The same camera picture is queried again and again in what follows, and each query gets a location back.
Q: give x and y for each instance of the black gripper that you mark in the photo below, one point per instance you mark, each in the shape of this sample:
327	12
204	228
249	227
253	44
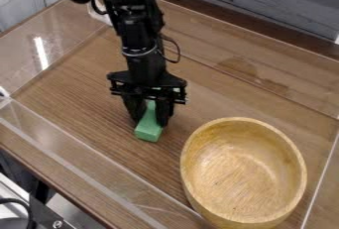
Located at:
145	80

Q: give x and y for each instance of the green rectangular block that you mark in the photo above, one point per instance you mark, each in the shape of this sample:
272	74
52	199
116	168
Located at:
146	129

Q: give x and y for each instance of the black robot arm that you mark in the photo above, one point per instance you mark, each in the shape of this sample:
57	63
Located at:
137	22

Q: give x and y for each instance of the brown wooden bowl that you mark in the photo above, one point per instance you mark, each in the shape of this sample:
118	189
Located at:
243	173

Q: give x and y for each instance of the clear acrylic tray wall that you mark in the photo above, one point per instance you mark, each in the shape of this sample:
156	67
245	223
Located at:
66	130

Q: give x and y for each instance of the clear acrylic corner bracket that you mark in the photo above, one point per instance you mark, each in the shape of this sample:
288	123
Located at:
96	11

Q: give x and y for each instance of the black metal bracket with bolt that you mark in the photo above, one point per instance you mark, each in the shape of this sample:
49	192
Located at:
45	218

